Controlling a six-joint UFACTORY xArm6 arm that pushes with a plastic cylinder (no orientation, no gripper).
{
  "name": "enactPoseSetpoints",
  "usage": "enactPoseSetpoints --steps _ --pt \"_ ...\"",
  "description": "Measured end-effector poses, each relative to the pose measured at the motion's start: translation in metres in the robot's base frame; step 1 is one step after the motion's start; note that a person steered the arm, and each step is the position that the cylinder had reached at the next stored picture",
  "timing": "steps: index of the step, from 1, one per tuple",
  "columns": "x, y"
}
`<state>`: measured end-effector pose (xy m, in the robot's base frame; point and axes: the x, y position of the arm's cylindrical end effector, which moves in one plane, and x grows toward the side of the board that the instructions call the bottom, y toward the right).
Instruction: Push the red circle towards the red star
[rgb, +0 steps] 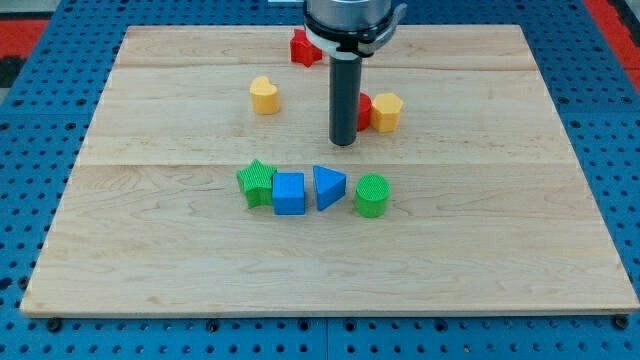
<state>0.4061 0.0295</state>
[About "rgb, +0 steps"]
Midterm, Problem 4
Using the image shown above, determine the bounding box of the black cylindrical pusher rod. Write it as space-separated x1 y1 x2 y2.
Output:
329 57 362 146

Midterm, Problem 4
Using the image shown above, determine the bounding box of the red cylinder block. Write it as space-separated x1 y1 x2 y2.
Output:
357 92 372 132

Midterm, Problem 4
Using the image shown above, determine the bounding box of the red star block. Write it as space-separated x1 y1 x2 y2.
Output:
289 29 323 67

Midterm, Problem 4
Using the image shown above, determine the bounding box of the green star block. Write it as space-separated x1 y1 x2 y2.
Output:
236 159 277 208

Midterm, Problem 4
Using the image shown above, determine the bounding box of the yellow hexagon block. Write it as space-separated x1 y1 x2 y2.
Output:
371 93 404 133

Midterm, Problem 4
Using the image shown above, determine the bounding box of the yellow heart block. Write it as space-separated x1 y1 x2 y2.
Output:
249 76 280 115

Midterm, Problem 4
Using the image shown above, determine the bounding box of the blue triangle block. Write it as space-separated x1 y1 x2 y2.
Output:
313 165 347 211

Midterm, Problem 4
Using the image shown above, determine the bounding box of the green cylinder block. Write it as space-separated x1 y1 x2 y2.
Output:
354 173 391 218

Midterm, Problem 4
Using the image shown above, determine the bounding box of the blue cube block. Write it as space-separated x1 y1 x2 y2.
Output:
272 172 306 215

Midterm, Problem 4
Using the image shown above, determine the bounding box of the light wooden board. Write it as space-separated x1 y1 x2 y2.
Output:
21 25 639 318

